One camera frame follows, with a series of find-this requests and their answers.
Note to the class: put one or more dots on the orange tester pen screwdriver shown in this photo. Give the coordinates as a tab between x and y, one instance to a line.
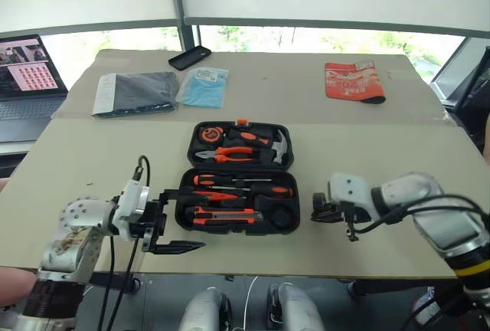
214	195

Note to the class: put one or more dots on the silver rounded robot leg cover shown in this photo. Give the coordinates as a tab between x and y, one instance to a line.
294	308
203	310

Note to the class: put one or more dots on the black phone case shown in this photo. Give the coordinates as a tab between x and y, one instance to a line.
190	57

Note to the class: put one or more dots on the large orange black screwdriver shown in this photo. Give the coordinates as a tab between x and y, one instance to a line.
277	192

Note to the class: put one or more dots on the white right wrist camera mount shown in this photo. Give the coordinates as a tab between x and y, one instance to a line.
350	191

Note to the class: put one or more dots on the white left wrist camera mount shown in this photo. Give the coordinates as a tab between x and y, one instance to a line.
130	204

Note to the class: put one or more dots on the person in black shirt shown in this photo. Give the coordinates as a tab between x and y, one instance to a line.
487	132

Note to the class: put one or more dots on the dark folded cloth in bag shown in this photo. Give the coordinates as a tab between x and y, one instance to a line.
141	91

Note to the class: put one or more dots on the open grey laptop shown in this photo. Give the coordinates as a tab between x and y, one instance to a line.
27	86

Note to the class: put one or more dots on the orange black tape measure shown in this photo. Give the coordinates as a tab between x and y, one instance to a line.
211	134

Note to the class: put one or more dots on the pink rounded blurry object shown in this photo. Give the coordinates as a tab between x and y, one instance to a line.
15	287

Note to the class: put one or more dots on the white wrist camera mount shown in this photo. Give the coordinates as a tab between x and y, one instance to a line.
130	204
350	191

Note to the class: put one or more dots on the black tool case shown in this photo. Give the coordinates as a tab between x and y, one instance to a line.
237	193

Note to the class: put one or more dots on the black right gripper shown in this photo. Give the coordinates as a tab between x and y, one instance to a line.
350	216

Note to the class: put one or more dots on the light blue plastic packet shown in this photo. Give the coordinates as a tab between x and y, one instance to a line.
204	91

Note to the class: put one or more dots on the grey window frame post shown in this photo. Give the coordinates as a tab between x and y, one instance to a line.
183	5

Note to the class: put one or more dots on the orange printed pouch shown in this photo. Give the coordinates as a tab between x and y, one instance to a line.
352	82

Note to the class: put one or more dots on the black electrical tape roll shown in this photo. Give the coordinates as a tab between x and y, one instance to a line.
319	197

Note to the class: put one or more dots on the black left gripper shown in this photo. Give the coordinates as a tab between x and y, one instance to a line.
155	220

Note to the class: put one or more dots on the black table leg bar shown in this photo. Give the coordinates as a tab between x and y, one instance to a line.
386	289
115	281

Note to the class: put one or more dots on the orange black utility knife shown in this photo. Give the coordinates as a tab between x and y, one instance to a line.
222	216

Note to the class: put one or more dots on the small orange black screwdriver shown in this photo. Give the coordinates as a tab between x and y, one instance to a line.
203	179

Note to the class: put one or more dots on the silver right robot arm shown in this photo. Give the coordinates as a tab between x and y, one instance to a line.
440	223

